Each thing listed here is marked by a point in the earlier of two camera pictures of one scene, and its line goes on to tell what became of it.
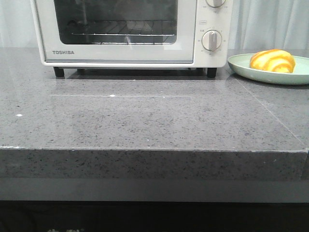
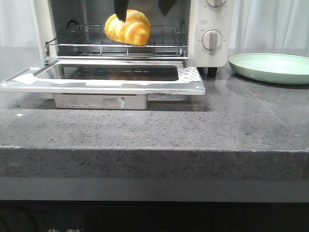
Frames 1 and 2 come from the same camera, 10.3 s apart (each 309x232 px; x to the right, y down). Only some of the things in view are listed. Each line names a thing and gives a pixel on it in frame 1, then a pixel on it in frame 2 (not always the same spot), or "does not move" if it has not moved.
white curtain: [257, 24] does not move
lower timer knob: [211, 40] does not move
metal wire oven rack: [123, 27] to [94, 40]
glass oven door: [117, 32] to [107, 83]
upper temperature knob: [215, 3] does not move
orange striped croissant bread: [276, 60] to [135, 30]
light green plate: [240, 65] does not move
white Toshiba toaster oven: [133, 34] does not move
